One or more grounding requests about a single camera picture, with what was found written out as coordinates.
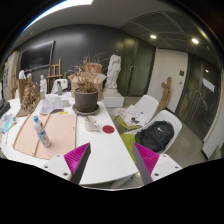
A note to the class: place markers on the wooden easel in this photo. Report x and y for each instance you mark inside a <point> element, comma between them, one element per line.
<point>50,75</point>

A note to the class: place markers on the long ceiling light panel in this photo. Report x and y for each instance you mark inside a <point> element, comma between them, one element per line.
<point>60,7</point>

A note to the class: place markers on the black case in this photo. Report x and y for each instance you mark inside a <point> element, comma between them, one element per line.
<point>4,107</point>

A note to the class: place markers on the grey pot with dried plant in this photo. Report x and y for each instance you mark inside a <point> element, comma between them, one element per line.
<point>86,100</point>

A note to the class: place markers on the small red-brown box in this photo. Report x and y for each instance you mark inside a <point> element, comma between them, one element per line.
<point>93,68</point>

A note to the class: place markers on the white statue plinth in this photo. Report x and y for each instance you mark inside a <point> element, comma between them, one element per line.
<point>112,99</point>

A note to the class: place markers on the white paper door notice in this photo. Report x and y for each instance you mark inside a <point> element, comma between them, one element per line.
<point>208,84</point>

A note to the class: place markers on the grey round pot saucer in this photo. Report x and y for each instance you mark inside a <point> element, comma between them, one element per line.
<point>95,111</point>

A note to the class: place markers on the white bust figurine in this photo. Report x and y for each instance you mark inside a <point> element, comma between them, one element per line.
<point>29,75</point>
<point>22,74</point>

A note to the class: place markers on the flat round red coaster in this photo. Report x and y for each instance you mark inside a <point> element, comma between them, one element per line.
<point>108,129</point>

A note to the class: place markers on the wooden standing figure sculpture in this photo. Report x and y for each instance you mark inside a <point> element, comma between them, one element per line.
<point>165,95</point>

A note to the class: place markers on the white cabinet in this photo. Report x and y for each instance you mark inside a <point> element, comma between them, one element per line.
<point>11,75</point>

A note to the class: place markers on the clear spray bottle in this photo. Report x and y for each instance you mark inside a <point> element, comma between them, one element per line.
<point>60,89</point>

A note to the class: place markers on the crumpled clear plastic bag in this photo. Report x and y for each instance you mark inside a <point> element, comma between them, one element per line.
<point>50,104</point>

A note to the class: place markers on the green folder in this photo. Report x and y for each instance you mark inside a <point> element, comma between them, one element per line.
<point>124,126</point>

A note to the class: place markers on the round ceiling spotlight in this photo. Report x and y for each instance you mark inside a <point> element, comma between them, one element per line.
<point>195,40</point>
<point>153,36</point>

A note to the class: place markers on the blue-capped plastic water bottle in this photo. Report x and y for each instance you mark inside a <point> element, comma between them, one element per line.
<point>42,134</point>

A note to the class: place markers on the tall white plaster statue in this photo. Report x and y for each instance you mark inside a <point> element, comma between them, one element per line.
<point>114,70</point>

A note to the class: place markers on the teal plastic package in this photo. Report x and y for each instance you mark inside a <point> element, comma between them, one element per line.
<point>6,121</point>

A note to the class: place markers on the black wall screen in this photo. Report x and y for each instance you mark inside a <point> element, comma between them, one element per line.
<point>36,56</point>

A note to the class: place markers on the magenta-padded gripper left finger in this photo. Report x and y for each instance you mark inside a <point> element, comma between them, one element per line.
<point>76,159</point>

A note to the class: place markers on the brown cardboard box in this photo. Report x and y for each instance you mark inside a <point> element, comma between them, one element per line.
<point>100,88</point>

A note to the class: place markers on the black backpack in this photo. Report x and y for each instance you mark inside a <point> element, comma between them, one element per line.
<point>155,135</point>

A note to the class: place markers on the stack of papers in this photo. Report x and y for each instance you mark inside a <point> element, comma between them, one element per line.
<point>131,116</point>

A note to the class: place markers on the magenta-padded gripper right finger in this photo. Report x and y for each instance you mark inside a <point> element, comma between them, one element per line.
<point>148,160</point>

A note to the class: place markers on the white ceramic mug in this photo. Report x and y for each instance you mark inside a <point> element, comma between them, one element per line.
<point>89,125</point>

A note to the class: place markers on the light wooden drawing board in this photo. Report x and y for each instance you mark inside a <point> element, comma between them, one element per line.
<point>61,133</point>

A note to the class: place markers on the small yellow strip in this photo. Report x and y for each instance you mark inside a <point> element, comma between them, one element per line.
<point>63,112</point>

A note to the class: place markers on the white shell chair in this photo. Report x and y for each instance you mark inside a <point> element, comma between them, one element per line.
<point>147,102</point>
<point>168,116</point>

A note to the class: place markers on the thin stirring stick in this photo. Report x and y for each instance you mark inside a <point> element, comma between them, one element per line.
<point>88,118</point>

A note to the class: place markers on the white standing figurine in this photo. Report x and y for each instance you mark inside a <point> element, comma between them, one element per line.
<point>43,84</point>

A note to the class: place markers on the green chair seat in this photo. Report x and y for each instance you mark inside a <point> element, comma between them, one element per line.
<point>128,142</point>

